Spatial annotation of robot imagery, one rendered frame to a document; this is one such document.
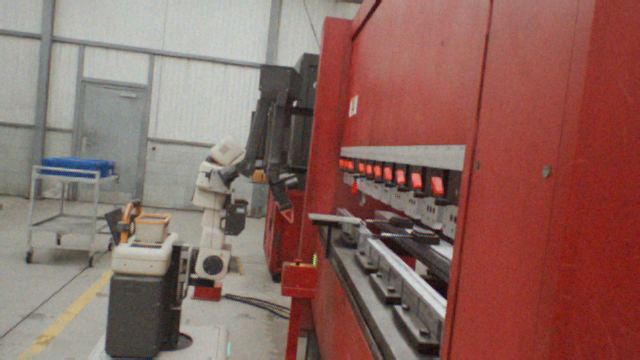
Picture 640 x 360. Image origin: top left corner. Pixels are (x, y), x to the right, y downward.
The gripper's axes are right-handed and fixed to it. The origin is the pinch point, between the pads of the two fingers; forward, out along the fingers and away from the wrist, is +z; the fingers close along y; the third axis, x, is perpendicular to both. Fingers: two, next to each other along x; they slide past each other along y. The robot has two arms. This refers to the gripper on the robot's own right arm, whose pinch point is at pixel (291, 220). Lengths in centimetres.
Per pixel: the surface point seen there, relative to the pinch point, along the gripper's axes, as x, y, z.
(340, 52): -80, 109, -79
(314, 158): -36, 110, -16
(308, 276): 2.6, -16.0, 24.7
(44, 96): 290, 710, -239
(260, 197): 8, 717, 64
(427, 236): -54, -31, 24
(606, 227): -14, -214, -28
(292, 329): 19, -8, 48
